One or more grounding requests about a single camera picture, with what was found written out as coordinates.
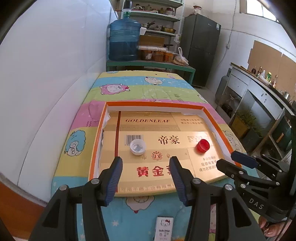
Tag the colourful cartoon sheep quilt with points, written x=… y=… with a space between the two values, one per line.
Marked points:
x=131 y=217

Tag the orange rimmed cardboard tray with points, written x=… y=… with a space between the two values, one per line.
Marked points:
x=168 y=129

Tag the brown cardboard box on shelf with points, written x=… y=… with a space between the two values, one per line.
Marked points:
x=146 y=40

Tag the green low bench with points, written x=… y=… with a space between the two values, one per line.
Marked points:
x=110 y=64

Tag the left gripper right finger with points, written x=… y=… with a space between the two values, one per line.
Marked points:
x=234 y=221

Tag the blue water jug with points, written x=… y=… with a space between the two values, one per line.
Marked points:
x=124 y=38

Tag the dark grey refrigerator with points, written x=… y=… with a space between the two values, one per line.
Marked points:
x=199 y=42

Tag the green plant in crate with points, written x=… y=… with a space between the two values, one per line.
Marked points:
x=244 y=121

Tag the white bottle cap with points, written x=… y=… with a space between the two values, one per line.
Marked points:
x=138 y=147

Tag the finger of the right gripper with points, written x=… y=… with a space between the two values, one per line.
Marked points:
x=239 y=175
x=262 y=163

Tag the person's right hand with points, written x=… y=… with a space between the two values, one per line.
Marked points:
x=270 y=230

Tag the metal kitchen shelf rack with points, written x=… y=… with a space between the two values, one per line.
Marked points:
x=165 y=19

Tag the white kitchen counter cabinet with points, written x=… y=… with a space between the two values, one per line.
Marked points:
x=240 y=90

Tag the plastic bag of food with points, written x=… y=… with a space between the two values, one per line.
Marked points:
x=179 y=59

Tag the red bottle cap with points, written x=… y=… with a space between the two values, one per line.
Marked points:
x=202 y=146

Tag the white hello kitty box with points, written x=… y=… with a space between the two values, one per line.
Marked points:
x=163 y=228

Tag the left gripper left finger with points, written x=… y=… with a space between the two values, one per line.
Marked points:
x=59 y=218

